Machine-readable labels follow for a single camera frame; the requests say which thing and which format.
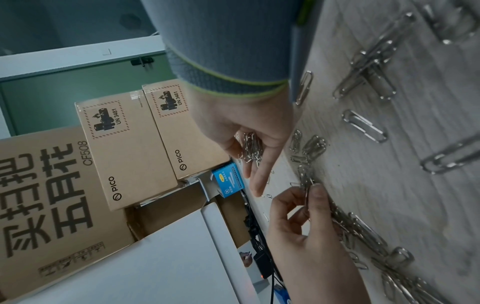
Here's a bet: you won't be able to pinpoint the cardboard box with red label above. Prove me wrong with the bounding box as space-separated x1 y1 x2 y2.
73 90 180 212
141 78 232 181

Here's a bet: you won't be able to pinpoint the blue paper clip box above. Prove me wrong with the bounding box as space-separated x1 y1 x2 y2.
194 161 247 200

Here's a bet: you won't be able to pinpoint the plain brown cardboard box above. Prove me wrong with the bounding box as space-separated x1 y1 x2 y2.
125 175 256 249

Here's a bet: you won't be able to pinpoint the white flat panel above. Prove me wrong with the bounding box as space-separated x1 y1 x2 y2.
0 200 264 304

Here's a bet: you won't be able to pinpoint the black charger adapter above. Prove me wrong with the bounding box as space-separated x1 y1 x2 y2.
252 250 277 280

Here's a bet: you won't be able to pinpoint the single silver paper clip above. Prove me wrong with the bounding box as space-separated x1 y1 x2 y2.
299 178 316 214

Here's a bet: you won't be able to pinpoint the person's right hand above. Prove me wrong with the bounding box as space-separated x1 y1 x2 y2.
186 80 297 198

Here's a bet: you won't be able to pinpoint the green cabinet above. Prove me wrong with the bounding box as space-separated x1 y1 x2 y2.
0 41 189 140

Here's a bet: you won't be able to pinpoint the person's left hand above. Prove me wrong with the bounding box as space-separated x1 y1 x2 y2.
264 182 372 304

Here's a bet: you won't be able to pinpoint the silver paper clips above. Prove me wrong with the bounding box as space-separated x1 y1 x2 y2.
288 3 480 304

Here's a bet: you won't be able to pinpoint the silver paper clip bundle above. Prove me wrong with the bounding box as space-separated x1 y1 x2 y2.
234 132 266 167

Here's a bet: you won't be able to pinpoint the small blue box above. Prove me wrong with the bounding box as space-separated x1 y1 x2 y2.
273 283 292 304

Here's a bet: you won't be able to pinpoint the grey right wrist brace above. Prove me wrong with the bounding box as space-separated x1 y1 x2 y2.
140 0 316 97

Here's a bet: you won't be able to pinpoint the wooden desk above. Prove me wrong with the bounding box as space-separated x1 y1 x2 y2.
239 0 480 304

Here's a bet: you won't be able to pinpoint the large printed cardboard box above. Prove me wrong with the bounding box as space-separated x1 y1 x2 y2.
0 126 137 301

